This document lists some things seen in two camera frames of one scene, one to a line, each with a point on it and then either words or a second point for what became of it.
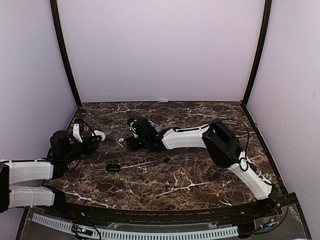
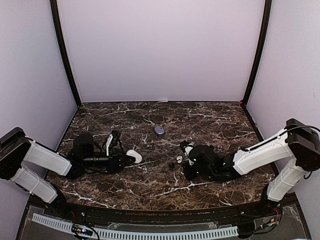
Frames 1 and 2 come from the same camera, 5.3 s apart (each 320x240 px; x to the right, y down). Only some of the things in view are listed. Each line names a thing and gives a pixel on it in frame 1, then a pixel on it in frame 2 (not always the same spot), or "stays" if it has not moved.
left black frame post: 55,10 stays
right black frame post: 266,14 stays
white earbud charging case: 98,133 to 138,158
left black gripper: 90,148 to 114,161
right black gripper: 132,144 to 189,174
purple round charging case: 158,128 stays
